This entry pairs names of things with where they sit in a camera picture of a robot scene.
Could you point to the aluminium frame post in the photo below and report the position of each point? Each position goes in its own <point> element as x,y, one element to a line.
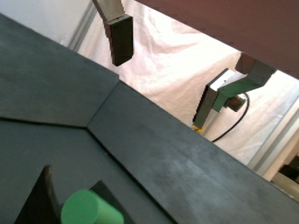
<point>83,27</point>

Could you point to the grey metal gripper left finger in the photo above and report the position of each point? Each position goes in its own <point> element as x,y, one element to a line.
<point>119,29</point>

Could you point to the white cloth backdrop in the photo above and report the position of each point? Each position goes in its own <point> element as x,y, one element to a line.
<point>176,60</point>

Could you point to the green cylinder peg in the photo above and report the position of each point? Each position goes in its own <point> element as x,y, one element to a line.
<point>85,208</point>

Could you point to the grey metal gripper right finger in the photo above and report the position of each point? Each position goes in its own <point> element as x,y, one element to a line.
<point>249,75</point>

